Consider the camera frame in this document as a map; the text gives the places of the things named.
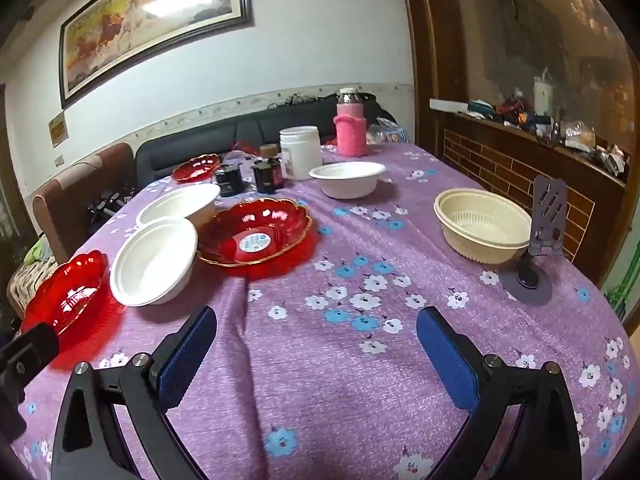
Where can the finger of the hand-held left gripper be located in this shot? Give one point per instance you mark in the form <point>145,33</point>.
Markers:
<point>25,355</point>

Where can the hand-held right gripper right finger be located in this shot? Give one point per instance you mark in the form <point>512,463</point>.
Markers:
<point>447,365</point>

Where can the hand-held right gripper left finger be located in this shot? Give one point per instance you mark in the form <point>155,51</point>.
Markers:
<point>185,360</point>

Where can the red scalloped plate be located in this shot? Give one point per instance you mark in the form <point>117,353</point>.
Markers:
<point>65,295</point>
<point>235,240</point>
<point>196,167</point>

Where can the white paper bowl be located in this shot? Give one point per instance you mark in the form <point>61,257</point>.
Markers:
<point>175,202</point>
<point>150,265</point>
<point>347,180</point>

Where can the cream plastic bowl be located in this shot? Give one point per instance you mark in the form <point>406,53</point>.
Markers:
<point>482,240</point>

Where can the patterned seat cushion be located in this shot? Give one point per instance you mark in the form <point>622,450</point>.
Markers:
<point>30,282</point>

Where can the green cloth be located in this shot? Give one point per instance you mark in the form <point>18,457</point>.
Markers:
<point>37,252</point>

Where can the purple floral tablecloth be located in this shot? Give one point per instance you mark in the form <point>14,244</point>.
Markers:
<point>320,360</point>

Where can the brown armchair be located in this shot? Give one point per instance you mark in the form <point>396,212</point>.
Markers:
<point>70,195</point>

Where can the pile of black devices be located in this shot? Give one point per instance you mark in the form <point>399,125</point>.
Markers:
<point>107,205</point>

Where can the grey phone stand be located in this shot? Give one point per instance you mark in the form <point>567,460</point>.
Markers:
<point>547,210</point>

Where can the squat dark jar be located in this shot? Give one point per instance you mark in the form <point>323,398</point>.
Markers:
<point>228,180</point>

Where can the dark jar with cork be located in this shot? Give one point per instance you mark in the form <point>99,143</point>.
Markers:
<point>267,172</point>

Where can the wooden brick-pattern counter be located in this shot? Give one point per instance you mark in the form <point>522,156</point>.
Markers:
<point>480,155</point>

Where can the red bag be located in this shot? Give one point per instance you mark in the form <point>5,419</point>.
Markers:
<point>245,149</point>

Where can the black leather sofa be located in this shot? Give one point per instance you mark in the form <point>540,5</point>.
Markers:
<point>200,135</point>

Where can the white plastic jar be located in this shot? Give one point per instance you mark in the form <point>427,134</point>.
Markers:
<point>300,155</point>

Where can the clear plastic bag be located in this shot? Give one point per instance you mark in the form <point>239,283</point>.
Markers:
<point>387,132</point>

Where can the thermos with pink sleeve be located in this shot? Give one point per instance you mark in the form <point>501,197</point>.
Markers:
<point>351,130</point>

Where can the white box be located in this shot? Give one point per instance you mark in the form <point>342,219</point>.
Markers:
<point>447,105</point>

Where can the counter clutter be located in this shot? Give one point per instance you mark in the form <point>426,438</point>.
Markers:
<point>575,132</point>

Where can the white paper bag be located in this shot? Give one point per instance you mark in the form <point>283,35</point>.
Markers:
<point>543,95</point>

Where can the framed horse painting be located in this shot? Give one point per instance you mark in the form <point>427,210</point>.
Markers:
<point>150,15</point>

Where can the small yellow wall plaque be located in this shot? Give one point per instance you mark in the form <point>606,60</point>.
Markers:
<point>58,130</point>

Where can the wooden partition frame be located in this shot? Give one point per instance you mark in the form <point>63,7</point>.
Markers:
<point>425,60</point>

